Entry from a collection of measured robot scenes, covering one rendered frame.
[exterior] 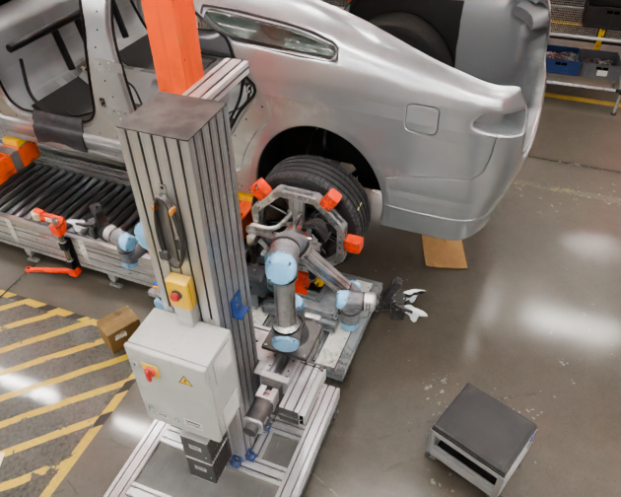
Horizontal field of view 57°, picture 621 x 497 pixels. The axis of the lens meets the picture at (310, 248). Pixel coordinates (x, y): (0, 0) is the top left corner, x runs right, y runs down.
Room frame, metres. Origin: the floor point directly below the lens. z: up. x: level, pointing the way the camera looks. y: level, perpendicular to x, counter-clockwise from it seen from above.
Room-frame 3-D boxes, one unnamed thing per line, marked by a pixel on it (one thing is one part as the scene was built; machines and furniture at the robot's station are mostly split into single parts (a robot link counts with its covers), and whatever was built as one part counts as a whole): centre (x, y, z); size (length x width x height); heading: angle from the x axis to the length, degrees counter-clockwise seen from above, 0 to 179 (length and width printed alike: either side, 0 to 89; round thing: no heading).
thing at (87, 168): (3.83, 1.43, 0.28); 2.47 x 0.06 x 0.22; 67
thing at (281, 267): (1.61, 0.11, 1.19); 0.15 x 0.12 x 0.55; 172
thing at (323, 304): (2.62, -0.01, 0.32); 0.40 x 0.30 x 0.28; 67
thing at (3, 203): (3.46, 1.59, 0.14); 2.47 x 0.85 x 0.27; 67
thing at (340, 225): (2.46, 0.06, 0.85); 0.54 x 0.07 x 0.54; 67
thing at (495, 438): (1.56, -0.85, 0.17); 0.43 x 0.36 x 0.34; 48
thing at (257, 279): (2.76, 0.30, 0.26); 0.42 x 0.18 x 0.35; 157
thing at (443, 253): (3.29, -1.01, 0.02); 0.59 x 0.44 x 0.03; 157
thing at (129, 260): (1.99, 0.83, 1.12); 0.11 x 0.08 x 0.11; 144
